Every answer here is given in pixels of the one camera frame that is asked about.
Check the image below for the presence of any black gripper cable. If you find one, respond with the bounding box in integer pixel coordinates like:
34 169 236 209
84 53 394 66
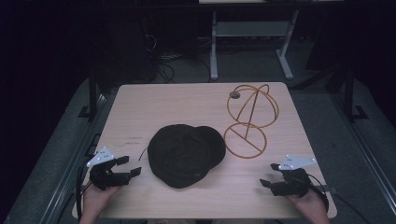
306 173 330 213
75 161 94 221

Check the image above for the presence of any white metal table frame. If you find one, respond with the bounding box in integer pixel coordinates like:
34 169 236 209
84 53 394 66
209 9 301 81

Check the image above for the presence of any person's left hand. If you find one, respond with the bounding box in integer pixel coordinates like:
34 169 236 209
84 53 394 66
78 185 121 224

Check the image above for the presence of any black metal stand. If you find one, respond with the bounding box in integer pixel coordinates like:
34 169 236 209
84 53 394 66
341 66 370 123
77 66 102 119

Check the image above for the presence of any person's right hand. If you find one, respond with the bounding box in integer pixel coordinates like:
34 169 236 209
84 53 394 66
287 188 331 224

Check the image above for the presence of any black floor cable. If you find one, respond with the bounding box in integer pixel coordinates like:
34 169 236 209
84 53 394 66
333 192 373 224

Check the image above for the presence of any black hat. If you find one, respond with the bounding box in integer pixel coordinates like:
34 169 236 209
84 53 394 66
147 123 227 189

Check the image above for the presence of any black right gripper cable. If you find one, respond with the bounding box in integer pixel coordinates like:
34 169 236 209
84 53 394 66
306 173 330 213

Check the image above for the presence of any bundle of floor cables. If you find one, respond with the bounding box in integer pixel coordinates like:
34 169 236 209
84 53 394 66
141 32 213 84

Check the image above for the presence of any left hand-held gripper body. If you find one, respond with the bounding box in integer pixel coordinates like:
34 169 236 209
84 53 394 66
86 146 132 191

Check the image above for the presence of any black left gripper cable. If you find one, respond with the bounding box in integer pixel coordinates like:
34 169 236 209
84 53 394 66
75 161 94 221

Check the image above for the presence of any aluminium rail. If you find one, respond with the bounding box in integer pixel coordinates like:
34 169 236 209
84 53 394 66
329 92 396 217
38 92 117 224

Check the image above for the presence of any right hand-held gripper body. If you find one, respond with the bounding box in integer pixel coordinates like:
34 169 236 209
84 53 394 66
270 154 318 198

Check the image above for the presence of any gold wire hat stand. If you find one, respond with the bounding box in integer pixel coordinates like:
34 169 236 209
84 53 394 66
222 83 280 160

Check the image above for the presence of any thin black string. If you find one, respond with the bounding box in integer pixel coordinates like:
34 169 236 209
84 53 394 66
137 146 149 162

